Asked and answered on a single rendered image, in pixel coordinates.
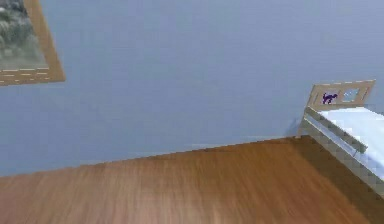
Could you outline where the wooden framed wall picture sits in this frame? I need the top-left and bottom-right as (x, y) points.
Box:
(0, 0), (67, 87)

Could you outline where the wooden bed with pale mattress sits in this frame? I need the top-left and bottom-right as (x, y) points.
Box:
(296, 79), (384, 200)

